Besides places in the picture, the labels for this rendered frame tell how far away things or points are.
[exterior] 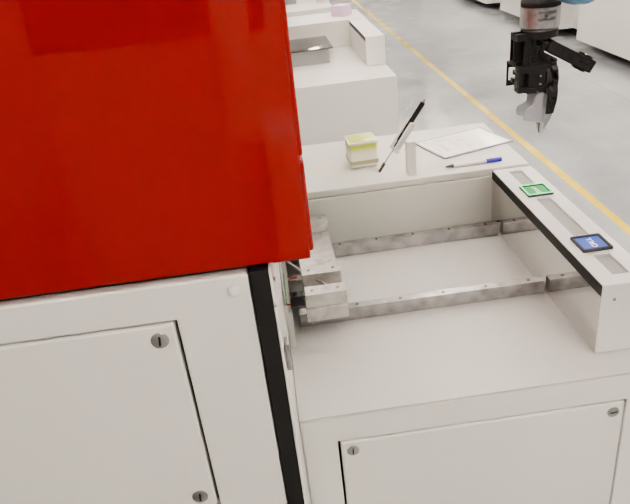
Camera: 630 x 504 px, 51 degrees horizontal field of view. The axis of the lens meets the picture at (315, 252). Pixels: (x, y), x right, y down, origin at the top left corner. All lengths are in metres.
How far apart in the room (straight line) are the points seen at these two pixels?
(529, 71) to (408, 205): 0.44
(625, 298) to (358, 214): 0.67
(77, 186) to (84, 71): 0.12
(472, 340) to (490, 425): 0.17
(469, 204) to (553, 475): 0.67
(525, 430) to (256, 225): 0.70
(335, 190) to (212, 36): 0.97
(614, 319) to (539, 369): 0.15
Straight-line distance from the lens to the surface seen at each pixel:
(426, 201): 1.64
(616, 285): 1.22
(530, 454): 1.29
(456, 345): 1.27
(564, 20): 7.95
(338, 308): 1.29
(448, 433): 1.20
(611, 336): 1.27
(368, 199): 1.60
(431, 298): 1.36
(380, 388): 1.17
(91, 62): 0.67
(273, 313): 0.76
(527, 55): 1.42
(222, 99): 0.67
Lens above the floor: 1.57
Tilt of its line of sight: 28 degrees down
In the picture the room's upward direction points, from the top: 7 degrees counter-clockwise
